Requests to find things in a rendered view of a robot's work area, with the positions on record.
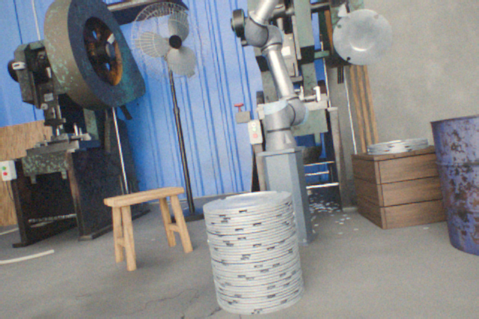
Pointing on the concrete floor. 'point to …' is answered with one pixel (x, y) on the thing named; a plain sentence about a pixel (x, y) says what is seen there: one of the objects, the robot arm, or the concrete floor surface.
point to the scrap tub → (459, 178)
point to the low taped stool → (132, 222)
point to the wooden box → (399, 188)
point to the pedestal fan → (177, 60)
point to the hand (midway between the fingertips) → (351, 16)
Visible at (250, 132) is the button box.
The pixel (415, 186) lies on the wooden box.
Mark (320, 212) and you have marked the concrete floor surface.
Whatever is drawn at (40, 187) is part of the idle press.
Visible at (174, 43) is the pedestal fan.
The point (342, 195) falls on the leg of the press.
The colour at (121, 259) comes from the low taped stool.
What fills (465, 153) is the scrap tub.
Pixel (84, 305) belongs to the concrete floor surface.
